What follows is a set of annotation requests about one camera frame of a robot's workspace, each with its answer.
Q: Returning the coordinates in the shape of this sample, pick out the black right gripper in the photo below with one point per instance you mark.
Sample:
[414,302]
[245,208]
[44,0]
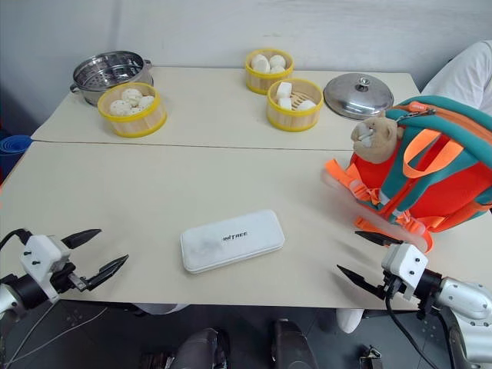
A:
[393,287]

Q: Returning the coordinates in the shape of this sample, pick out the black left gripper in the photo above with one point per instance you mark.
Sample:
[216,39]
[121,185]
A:
[65,277]

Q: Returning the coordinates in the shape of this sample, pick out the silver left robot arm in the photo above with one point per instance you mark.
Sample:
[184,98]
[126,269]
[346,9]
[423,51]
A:
[23,291]

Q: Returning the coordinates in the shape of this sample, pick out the orange and teal backpack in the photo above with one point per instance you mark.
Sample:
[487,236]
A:
[446,184]

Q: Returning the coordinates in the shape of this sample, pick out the white hard pencil case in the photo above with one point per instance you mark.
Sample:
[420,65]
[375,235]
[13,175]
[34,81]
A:
[230,240]

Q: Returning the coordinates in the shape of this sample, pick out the white rounded table leg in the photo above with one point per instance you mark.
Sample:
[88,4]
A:
[350,321]
[161,308]

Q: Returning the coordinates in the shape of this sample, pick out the dark rounded shape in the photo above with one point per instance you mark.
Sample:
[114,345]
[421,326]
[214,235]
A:
[201,350]
[294,346]

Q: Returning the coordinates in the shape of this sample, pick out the blue rolled mat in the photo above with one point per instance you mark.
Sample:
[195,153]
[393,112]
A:
[13,153]

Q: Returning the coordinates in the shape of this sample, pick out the bamboo steamer basket yellow rim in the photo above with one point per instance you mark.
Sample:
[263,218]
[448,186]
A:
[134,123]
[292,117]
[258,81]

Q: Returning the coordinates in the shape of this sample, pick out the speckled round bun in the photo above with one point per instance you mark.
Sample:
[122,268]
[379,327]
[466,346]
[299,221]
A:
[130,96]
[146,102]
[118,108]

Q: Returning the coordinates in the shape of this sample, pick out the stainless steel pot lid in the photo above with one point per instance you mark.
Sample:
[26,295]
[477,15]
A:
[357,98]

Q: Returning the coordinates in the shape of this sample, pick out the white square steamed bread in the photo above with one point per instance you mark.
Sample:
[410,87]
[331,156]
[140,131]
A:
[283,103]
[284,89]
[306,105]

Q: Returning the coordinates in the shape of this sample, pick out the stainless steel steamer pot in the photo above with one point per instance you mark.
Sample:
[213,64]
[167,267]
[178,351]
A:
[109,71]

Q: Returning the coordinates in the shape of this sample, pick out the person in white shirt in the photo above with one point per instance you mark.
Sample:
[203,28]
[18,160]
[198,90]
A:
[461,77]

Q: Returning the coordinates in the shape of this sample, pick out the white round bun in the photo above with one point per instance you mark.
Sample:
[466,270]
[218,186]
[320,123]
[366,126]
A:
[258,62]
[277,70]
[276,60]

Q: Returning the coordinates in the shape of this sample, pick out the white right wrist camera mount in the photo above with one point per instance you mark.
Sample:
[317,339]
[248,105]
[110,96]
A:
[405,259]

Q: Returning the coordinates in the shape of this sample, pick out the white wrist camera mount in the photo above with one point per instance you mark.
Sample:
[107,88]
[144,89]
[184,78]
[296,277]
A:
[405,259]
[40,255]

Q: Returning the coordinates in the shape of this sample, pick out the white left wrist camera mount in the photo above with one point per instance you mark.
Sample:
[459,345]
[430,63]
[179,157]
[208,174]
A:
[40,255]

